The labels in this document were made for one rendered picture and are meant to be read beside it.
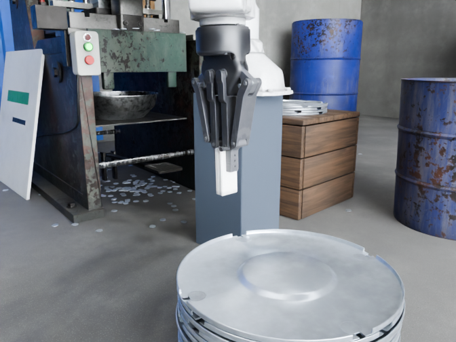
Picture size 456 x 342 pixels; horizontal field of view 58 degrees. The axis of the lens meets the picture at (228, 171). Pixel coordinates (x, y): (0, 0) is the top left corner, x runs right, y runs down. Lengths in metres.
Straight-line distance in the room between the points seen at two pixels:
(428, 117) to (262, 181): 0.55
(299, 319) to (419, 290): 0.68
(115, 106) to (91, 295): 0.85
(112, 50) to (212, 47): 1.04
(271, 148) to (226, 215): 0.23
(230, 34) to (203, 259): 0.31
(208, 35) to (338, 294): 0.36
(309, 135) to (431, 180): 0.40
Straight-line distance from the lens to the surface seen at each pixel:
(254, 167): 1.12
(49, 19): 1.49
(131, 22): 1.68
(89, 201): 1.54
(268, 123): 1.15
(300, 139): 1.40
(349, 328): 0.49
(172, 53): 1.69
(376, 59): 4.80
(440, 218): 1.45
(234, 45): 0.56
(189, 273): 0.57
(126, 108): 1.70
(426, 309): 1.06
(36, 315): 1.04
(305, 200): 1.47
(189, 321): 0.53
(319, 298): 0.53
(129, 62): 1.60
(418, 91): 1.42
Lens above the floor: 0.52
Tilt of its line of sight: 14 degrees down
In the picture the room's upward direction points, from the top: straight up
